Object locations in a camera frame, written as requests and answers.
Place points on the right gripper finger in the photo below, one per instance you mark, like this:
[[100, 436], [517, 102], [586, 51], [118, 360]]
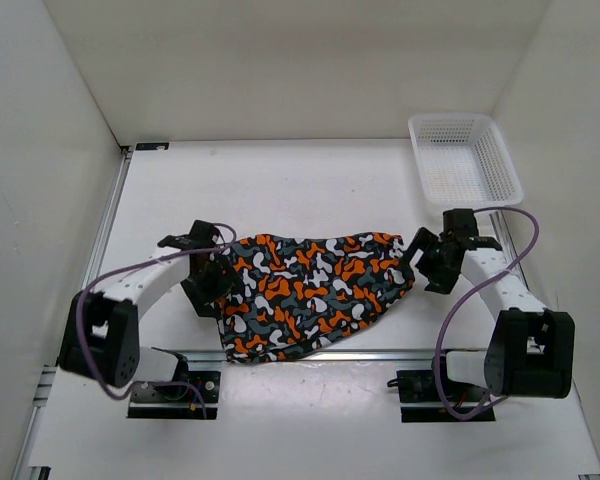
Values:
[[420, 242], [440, 283]]

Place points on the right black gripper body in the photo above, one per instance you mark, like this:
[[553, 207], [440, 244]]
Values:
[[434, 257]]

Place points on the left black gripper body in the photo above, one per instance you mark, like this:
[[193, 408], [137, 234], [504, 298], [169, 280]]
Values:
[[212, 283]]

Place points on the orange camouflage shorts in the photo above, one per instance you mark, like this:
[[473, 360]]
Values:
[[295, 296]]

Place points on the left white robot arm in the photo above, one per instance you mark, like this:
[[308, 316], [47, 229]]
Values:
[[101, 340]]

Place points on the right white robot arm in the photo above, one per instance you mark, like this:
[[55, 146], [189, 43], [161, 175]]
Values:
[[531, 348]]

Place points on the white plastic basket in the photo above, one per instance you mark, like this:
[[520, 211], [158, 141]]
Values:
[[463, 161]]

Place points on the dark label sticker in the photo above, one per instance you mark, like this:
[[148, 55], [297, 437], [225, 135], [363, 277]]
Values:
[[152, 146]]

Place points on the aluminium front rail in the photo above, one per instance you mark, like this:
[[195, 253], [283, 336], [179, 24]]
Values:
[[370, 356]]

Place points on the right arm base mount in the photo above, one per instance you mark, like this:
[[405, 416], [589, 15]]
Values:
[[419, 401]]

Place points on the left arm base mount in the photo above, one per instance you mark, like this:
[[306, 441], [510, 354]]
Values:
[[175, 388]]

